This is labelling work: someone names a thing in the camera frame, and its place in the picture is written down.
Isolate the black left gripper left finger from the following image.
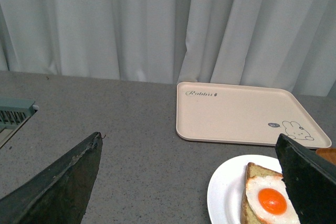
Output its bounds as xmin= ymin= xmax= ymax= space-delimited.
xmin=1 ymin=132 xmax=103 ymax=223

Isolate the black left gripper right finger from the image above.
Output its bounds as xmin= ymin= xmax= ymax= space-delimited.
xmin=276 ymin=134 xmax=335 ymax=223

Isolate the fried egg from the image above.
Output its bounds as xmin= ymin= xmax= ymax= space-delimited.
xmin=245 ymin=175 xmax=300 ymax=223

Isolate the green dish rack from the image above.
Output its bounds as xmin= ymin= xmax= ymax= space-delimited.
xmin=1 ymin=97 xmax=39 ymax=148

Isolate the bread slice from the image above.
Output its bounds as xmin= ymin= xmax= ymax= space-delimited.
xmin=240 ymin=162 xmax=282 ymax=224

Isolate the wooden board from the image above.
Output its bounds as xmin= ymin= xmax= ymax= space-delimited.
xmin=316 ymin=148 xmax=336 ymax=165

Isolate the white round plate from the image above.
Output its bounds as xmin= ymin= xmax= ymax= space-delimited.
xmin=207 ymin=155 xmax=281 ymax=223

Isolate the white curtain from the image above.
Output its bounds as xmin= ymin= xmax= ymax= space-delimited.
xmin=1 ymin=0 xmax=335 ymax=97

